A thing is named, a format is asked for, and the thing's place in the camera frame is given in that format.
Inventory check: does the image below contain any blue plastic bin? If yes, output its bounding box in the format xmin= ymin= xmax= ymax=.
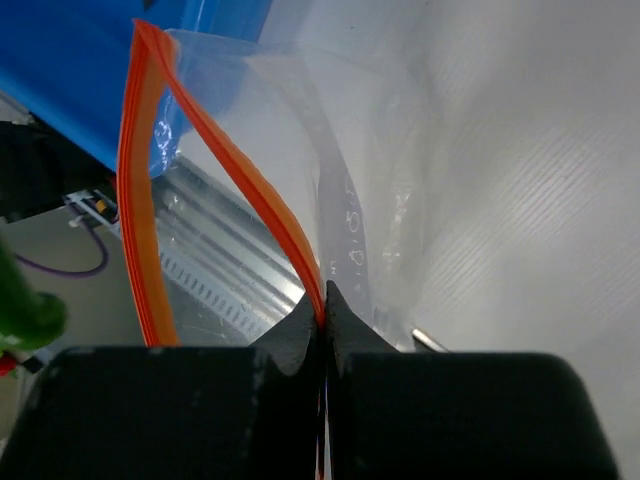
xmin=1 ymin=1 xmax=299 ymax=169

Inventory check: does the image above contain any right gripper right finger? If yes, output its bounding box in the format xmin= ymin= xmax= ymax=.
xmin=326 ymin=283 xmax=619 ymax=479

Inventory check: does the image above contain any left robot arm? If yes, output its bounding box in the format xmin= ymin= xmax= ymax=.
xmin=1 ymin=121 xmax=116 ymax=223

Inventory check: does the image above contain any clear zip bag orange zipper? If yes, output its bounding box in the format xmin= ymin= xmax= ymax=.
xmin=115 ymin=18 xmax=451 ymax=480

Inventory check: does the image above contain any aluminium mounting rail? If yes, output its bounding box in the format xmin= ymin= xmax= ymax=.
xmin=152 ymin=158 xmax=304 ymax=331

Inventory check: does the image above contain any white slotted cable duct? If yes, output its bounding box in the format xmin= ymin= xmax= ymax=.
xmin=158 ymin=245 xmax=270 ymax=346

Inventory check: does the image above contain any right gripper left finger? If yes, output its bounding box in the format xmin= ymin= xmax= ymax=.
xmin=1 ymin=297 xmax=320 ymax=479

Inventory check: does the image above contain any green chili pepper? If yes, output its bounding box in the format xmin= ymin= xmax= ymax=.
xmin=1 ymin=241 xmax=68 ymax=351

